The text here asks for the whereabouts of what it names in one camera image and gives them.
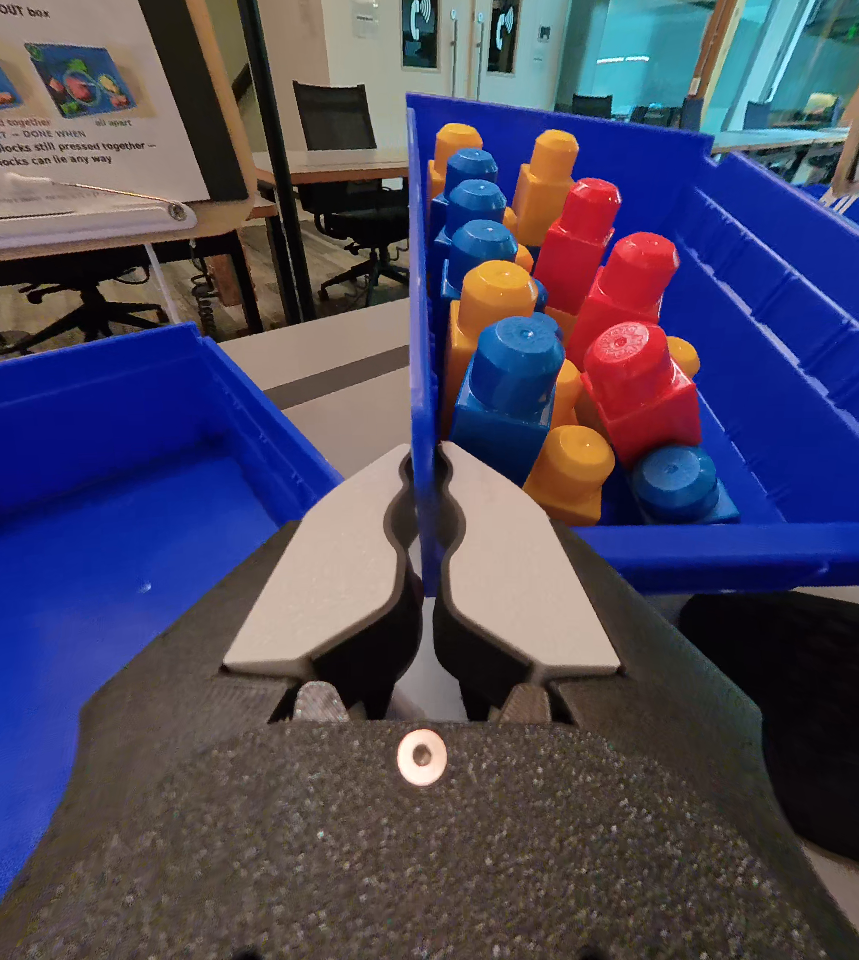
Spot black pad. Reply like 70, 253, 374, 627
680, 592, 859, 875

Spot black metal pole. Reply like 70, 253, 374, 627
238, 0, 305, 324

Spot printed instruction sheet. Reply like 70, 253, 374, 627
0, 0, 209, 226

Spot phone icon door panel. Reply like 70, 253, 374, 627
488, 0, 522, 75
401, 0, 440, 70

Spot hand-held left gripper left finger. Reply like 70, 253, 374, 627
222, 442, 425, 719

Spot pile of coloured toy blocks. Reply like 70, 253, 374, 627
428, 123, 742, 526

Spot black coiled cable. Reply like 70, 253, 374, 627
191, 255, 227, 339

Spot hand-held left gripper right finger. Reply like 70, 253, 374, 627
433, 441, 622, 720

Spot wooden pillar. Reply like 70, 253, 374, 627
692, 0, 747, 99

